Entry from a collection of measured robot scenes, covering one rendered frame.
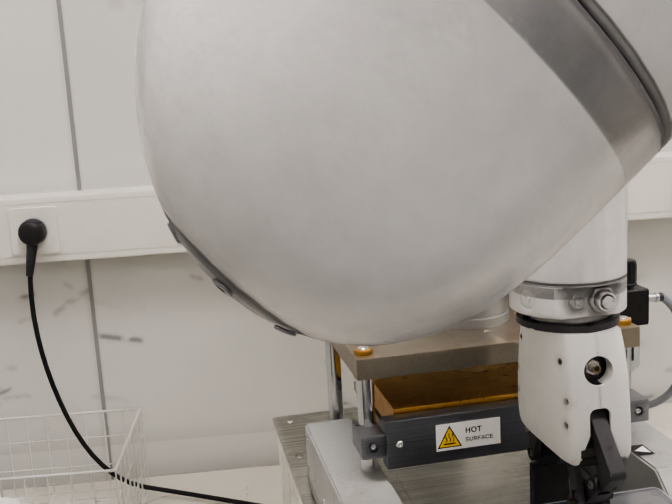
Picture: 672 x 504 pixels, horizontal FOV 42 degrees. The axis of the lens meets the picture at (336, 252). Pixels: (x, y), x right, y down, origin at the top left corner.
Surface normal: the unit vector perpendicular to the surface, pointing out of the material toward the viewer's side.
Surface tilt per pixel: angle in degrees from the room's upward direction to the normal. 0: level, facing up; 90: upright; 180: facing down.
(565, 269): 90
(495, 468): 0
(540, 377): 91
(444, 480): 0
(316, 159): 92
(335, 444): 0
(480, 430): 90
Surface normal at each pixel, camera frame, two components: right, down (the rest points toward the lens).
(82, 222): 0.09, 0.18
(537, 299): -0.66, 0.18
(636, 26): 0.28, 0.41
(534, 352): -0.98, 0.09
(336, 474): -0.06, -0.98
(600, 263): 0.34, 0.16
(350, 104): -0.12, 0.15
